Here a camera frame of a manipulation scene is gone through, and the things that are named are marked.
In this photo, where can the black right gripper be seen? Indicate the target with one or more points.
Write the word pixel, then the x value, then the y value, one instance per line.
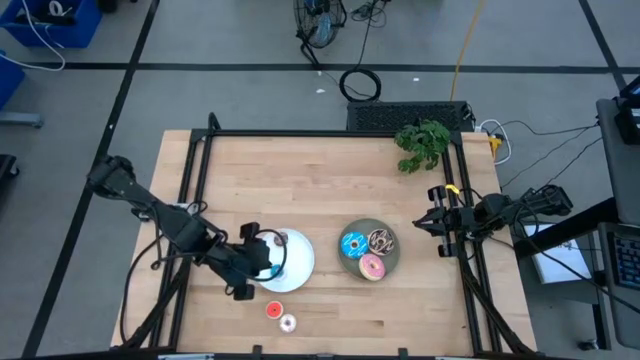
pixel 457 220

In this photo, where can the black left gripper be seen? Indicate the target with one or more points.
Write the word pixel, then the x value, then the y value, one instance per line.
pixel 245 260

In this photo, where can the small blue frosted donut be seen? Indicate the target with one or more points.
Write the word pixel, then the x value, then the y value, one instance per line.
pixel 276 271

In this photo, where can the small chocolate frosted donut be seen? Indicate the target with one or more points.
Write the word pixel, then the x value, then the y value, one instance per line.
pixel 281 239

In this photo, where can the large chocolate frosted donut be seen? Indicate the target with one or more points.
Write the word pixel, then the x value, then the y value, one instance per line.
pixel 381 242

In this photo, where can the small red frosted donut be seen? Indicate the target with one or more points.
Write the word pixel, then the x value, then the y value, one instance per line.
pixel 274 310

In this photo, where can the large pink frosted donut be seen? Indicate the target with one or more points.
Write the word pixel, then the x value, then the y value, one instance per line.
pixel 372 267

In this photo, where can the small white frosted donut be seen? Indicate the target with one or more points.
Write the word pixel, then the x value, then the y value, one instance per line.
pixel 287 323

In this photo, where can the large blue frosted donut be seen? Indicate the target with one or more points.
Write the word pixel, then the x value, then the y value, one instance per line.
pixel 354 245

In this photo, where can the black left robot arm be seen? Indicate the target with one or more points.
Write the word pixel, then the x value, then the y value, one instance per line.
pixel 175 227

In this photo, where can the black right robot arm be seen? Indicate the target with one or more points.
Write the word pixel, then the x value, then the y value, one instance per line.
pixel 500 207

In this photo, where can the white round plate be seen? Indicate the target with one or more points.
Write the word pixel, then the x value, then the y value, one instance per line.
pixel 300 260

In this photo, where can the grey-green round plate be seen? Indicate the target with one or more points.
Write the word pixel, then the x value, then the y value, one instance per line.
pixel 392 262

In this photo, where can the green potted plant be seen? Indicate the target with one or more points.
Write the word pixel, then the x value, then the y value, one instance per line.
pixel 422 145

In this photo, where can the black computer case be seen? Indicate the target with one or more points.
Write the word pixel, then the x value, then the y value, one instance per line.
pixel 405 116

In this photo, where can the grey office desk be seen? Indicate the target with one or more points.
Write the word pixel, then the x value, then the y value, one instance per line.
pixel 622 165

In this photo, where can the black keyboard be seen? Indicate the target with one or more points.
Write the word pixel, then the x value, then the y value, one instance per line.
pixel 629 260

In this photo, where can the black floor fan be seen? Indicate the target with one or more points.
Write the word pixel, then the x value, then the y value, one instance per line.
pixel 320 22

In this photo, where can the large blue storage bin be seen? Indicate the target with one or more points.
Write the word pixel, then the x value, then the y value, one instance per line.
pixel 55 30

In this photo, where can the black aluminium rig frame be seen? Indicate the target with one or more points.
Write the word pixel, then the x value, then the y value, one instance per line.
pixel 300 133

